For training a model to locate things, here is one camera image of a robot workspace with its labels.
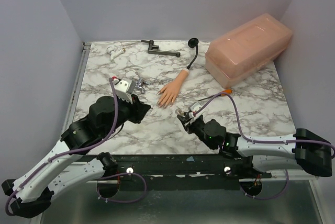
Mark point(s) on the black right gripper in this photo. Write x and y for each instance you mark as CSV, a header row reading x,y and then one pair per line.
x,y
187,122

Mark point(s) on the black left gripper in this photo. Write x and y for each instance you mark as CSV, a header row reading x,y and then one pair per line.
x,y
138,109

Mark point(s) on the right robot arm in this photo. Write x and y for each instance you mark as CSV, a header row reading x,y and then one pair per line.
x,y
303,150

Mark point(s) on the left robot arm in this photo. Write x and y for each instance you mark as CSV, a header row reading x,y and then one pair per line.
x,y
34,192

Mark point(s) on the mannequin practice hand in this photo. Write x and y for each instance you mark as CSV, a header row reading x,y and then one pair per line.
x,y
171,90

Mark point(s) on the chrome faucet tap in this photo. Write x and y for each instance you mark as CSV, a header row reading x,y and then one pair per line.
x,y
140,84

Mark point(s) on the white plastic faucet tap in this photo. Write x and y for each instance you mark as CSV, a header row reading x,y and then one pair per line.
x,y
114,52

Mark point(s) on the pink plastic storage box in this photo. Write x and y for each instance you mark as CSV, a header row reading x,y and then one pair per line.
x,y
243,51

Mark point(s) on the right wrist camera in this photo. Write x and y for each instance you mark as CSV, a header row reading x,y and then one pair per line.
x,y
194,108

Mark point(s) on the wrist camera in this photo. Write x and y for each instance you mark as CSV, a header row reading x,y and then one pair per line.
x,y
194,108
124,88

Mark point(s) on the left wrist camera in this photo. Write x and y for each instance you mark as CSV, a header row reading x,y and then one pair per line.
x,y
124,88

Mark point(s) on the black mounting rail base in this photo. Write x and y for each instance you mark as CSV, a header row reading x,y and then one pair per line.
x,y
180,172

